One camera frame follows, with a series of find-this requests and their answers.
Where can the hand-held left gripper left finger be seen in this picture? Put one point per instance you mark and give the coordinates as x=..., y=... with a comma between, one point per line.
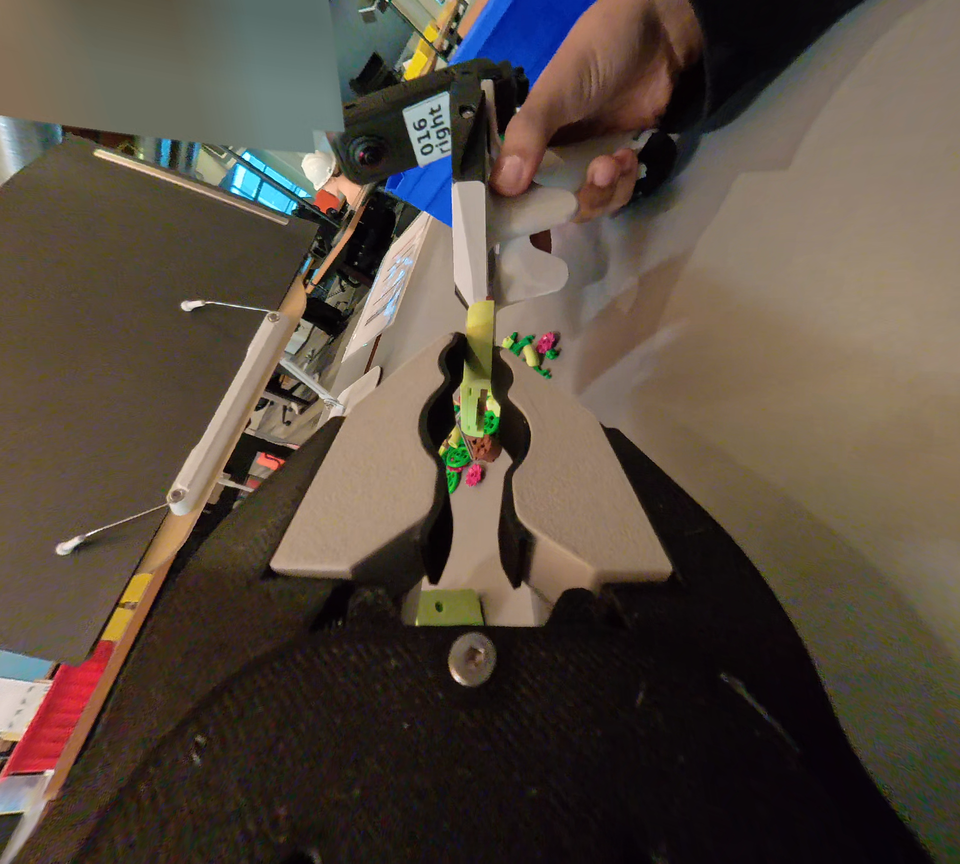
x=352, y=497

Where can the large black board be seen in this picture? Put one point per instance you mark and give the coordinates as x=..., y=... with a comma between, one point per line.
x=150, y=354

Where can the lime toy brick pot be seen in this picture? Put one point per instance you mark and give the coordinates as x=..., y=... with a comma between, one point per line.
x=446, y=607

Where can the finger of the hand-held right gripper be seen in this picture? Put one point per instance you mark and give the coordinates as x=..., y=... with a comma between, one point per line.
x=471, y=242

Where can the white stand with bar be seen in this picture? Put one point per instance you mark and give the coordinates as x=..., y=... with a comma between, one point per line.
x=225, y=414

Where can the white printed paper sheet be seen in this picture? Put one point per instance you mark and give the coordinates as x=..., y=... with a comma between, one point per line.
x=390, y=287

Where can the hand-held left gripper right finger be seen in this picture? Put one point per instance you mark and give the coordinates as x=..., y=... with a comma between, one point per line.
x=592, y=497

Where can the person's right hand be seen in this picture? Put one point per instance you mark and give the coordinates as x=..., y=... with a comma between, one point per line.
x=615, y=54

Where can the red object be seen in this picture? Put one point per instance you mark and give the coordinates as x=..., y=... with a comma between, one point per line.
x=60, y=714

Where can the yellow plastic bin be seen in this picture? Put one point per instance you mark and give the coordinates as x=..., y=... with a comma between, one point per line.
x=420, y=54

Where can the long lime toy plate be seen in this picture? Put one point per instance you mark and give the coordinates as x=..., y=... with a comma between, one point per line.
x=478, y=354

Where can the pile of small toy pieces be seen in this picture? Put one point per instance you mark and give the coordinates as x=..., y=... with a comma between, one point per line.
x=472, y=452

